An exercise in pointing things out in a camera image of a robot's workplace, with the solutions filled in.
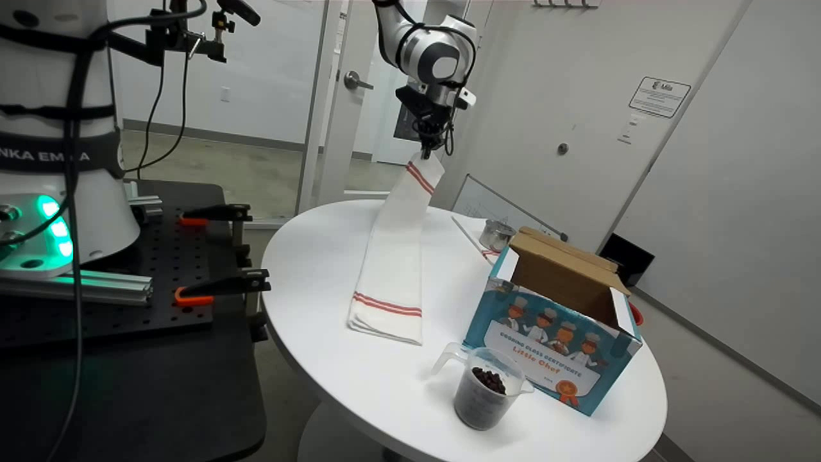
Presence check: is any heap of dark beans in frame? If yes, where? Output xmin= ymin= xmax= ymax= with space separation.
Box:
xmin=471 ymin=366 xmax=508 ymax=395

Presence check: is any white wall sign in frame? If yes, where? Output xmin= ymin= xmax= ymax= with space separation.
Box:
xmin=628 ymin=76 xmax=692 ymax=119

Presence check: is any black box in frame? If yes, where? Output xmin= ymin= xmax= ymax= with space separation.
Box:
xmin=599 ymin=232 xmax=656 ymax=287

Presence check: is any small white label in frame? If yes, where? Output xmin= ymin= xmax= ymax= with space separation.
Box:
xmin=618 ymin=115 xmax=643 ymax=146

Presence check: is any black cable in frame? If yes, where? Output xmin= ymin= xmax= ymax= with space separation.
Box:
xmin=44 ymin=186 xmax=85 ymax=462
xmin=124 ymin=45 xmax=194 ymax=175

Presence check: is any grey door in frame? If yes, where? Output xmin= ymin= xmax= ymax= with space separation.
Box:
xmin=428 ymin=0 xmax=752 ymax=256

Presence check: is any black clamp with orange handle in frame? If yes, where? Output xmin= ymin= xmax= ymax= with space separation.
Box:
xmin=174 ymin=268 xmax=272 ymax=308
xmin=179 ymin=203 xmax=253 ymax=248

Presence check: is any white towel with red stripes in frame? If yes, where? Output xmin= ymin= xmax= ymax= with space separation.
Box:
xmin=347 ymin=151 xmax=446 ymax=347

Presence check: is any camera on mount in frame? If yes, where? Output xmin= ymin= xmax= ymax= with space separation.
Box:
xmin=108 ymin=0 xmax=262 ymax=67

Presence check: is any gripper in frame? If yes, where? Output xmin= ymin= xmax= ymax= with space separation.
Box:
xmin=414 ymin=101 xmax=453 ymax=160

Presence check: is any small metal cup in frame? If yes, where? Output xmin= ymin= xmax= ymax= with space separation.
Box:
xmin=478 ymin=219 xmax=517 ymax=253

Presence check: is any dark door plaque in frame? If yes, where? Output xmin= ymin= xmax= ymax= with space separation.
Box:
xmin=393 ymin=105 xmax=421 ymax=143

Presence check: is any blue printed cardboard box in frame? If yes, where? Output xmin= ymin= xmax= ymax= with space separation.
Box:
xmin=462 ymin=226 xmax=644 ymax=417

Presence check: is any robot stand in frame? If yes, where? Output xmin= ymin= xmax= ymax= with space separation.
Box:
xmin=0 ymin=180 xmax=268 ymax=462

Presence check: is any white door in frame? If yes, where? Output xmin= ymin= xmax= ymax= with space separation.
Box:
xmin=313 ymin=0 xmax=419 ymax=207

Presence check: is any whiteboard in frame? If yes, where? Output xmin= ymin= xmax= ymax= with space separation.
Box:
xmin=452 ymin=174 xmax=570 ymax=243

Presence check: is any clear plastic measuring cup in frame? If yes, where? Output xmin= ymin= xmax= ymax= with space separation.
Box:
xmin=430 ymin=342 xmax=536 ymax=432

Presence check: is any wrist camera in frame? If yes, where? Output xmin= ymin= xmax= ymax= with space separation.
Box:
xmin=394 ymin=86 xmax=428 ymax=117

